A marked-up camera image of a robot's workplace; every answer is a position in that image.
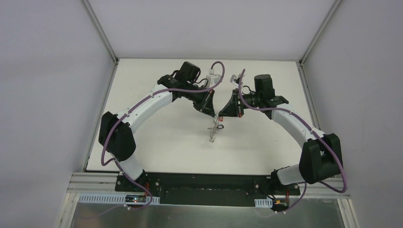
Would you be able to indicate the aluminium frame rail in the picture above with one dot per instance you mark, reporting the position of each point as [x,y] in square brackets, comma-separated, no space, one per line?
[87,182]

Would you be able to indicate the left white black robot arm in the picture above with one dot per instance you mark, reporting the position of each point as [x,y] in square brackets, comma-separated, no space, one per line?
[116,134]

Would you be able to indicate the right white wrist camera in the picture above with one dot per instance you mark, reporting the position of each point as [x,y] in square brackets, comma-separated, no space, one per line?
[235,79]

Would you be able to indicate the white cable duct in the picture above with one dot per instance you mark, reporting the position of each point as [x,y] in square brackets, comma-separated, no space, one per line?
[129,199]
[263,203]

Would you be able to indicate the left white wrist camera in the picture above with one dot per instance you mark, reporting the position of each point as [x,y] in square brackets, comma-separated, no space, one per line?
[212,79]

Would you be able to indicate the right white cable duct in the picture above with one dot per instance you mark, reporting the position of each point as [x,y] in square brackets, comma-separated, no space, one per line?
[263,203]

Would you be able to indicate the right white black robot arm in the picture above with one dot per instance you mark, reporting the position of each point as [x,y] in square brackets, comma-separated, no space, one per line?
[321,156]

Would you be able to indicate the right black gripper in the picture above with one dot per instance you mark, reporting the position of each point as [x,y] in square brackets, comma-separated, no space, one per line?
[235,103]

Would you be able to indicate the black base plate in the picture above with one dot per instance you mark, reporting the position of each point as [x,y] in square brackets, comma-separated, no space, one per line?
[211,189]

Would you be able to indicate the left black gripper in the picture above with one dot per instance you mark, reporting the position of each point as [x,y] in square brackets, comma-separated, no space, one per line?
[203,100]

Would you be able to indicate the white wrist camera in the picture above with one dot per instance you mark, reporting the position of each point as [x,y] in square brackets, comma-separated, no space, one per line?
[235,79]
[212,79]

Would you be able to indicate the left white cable duct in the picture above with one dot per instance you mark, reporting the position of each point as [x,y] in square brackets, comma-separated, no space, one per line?
[129,199]

